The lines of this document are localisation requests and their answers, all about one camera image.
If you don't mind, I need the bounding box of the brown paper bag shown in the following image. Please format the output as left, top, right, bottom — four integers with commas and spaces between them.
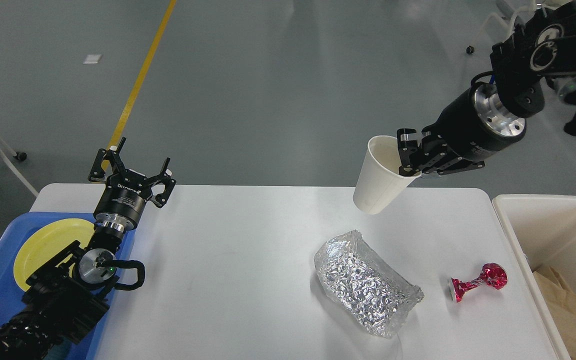
532, 266, 576, 360

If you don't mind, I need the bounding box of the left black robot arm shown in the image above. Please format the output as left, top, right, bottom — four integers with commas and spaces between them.
0, 137, 177, 360

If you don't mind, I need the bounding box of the red foil wrapper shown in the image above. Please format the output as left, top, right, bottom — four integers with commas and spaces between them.
447, 263, 508, 303

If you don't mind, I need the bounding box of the white paper cup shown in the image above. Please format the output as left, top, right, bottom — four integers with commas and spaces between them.
352, 135, 421, 215

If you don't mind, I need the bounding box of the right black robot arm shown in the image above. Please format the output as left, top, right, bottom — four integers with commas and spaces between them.
397, 0, 576, 177

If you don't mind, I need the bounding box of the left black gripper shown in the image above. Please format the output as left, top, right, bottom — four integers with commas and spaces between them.
87, 137, 177, 231

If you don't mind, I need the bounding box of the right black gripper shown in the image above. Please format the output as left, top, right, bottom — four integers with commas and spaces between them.
397, 82, 527, 178

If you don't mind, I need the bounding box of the white plastic bin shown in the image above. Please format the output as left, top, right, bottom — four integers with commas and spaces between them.
492, 194, 576, 360

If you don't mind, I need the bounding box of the yellow plate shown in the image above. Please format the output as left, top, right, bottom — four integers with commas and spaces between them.
13, 218, 94, 292

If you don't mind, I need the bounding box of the white rolling chair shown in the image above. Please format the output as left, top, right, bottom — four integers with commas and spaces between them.
465, 0, 567, 56

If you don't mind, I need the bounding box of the large foil ball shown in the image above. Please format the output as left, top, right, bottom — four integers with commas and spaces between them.
313, 229, 425, 338

